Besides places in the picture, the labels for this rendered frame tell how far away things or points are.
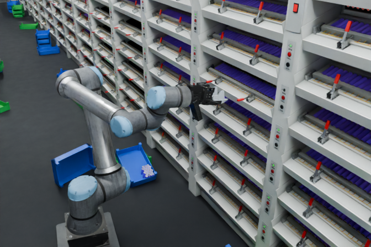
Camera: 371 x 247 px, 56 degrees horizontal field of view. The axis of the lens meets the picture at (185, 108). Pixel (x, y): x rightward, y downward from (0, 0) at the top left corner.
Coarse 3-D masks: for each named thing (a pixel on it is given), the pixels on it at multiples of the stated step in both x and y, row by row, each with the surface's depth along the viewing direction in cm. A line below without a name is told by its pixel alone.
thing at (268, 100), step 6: (216, 72) 195; (222, 78) 191; (228, 78) 186; (228, 84) 185; (234, 84) 183; (240, 84) 179; (240, 90) 177; (246, 90) 175; (252, 90) 172; (258, 96) 168; (264, 96) 165; (270, 102) 161
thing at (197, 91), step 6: (198, 84) 152; (204, 84) 154; (192, 90) 148; (198, 90) 149; (204, 90) 149; (210, 90) 152; (192, 96) 147; (198, 96) 151; (204, 96) 150; (210, 96) 153; (192, 102) 148; (198, 102) 152; (204, 102) 152
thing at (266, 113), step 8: (208, 64) 202; (216, 64) 205; (200, 72) 201; (200, 80) 204; (224, 88) 184; (232, 88) 182; (232, 96) 179; (240, 96) 175; (240, 104) 176; (248, 104) 168; (256, 104) 166; (256, 112) 166; (264, 112) 160; (272, 112) 154
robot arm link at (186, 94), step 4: (184, 88) 146; (188, 88) 147; (184, 92) 144; (188, 92) 145; (184, 96) 144; (188, 96) 145; (184, 100) 144; (188, 100) 145; (184, 104) 145; (188, 104) 147
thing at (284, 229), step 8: (280, 216) 172; (288, 216) 172; (272, 224) 171; (280, 224) 172; (288, 224) 171; (296, 224) 167; (280, 232) 169; (288, 232) 168; (296, 232) 167; (304, 232) 158; (312, 232) 163; (288, 240) 165; (296, 240) 164; (304, 240) 160; (312, 240) 159; (320, 240) 159
